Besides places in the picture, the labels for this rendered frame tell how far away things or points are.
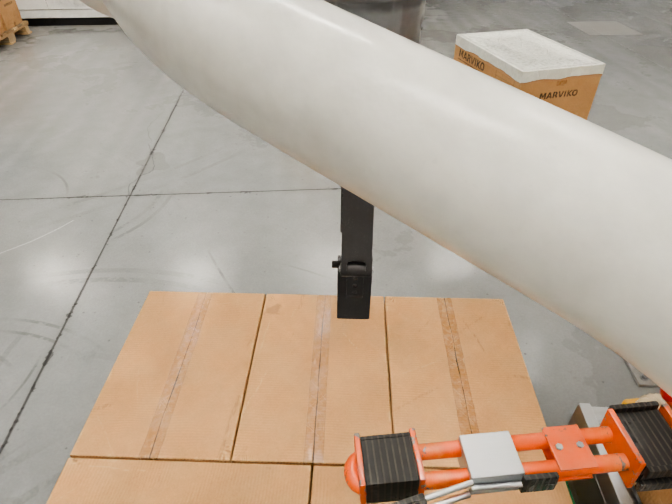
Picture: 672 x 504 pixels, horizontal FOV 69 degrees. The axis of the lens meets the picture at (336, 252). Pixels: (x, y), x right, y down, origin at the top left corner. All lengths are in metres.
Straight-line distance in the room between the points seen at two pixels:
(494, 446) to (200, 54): 0.64
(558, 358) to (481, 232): 2.23
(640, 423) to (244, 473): 0.86
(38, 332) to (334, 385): 1.62
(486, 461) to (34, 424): 1.87
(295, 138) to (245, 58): 0.03
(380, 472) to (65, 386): 1.84
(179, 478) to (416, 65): 1.23
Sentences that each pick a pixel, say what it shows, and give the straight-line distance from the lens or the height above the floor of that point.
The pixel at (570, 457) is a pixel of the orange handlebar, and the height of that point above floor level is 1.07.
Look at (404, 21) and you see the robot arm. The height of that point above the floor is 1.60.
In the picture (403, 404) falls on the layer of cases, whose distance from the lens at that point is 1.39.
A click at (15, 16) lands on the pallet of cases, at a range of 7.78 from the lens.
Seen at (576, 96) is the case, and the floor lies 0.89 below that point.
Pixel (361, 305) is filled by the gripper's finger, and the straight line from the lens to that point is 0.45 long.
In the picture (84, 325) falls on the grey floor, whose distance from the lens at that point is 2.59.
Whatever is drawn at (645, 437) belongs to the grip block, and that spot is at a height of 1.08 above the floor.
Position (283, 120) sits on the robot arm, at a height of 1.61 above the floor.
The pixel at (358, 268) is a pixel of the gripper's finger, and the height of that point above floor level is 1.43.
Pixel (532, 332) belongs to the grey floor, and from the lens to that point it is 2.45.
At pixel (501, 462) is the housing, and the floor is 1.07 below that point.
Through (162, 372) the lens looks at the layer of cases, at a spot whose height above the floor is 0.54.
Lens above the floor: 1.68
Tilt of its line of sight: 38 degrees down
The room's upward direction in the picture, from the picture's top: straight up
